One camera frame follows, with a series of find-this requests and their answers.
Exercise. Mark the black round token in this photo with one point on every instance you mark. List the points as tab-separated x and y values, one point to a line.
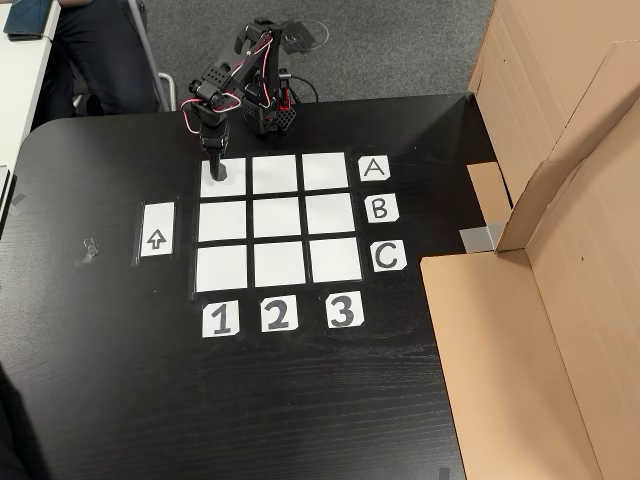
221	176

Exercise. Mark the white paper grid square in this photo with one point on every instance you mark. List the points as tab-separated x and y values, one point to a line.
280	265
235	185
335	260
275	175
330	214
222	269
277	217
222	221
325	171

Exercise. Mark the black and orange clamp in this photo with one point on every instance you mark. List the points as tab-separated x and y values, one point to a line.
285	100

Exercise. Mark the paper sheet with arrow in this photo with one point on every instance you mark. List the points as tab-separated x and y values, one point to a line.
157	220

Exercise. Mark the metal chair leg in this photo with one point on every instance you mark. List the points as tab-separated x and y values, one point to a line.
150	50

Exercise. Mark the grey floor tape patch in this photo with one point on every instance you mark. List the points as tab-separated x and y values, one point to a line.
305	42

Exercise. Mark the person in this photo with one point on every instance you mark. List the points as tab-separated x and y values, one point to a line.
100	65

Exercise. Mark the paper sheet with letter A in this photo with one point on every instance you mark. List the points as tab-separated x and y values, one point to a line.
364	176

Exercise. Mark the crumpled tape scrap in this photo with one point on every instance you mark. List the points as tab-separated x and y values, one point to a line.
91	250

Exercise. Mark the paper sheet with number 1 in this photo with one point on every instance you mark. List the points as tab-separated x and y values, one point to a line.
207	320

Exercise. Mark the paper sheet with letter B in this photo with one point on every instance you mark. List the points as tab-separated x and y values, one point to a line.
371	217

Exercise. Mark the paper sheet with number 2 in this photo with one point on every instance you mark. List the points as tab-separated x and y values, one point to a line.
266	325

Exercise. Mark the paper sheet with letter C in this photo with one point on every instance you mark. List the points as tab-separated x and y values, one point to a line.
379	267

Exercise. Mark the grey tape piece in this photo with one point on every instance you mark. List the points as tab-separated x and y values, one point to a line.
19	204

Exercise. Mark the paper sheet with number 3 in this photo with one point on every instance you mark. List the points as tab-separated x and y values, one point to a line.
331	322

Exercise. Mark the white side table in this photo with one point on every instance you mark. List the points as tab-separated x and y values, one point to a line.
20	100

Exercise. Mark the dark notebook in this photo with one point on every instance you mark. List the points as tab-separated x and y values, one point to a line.
27	20

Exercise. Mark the grey tape strip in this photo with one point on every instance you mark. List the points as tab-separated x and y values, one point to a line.
477	239

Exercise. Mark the brown cardboard panel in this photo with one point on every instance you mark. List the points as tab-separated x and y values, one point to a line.
500	375
540	75

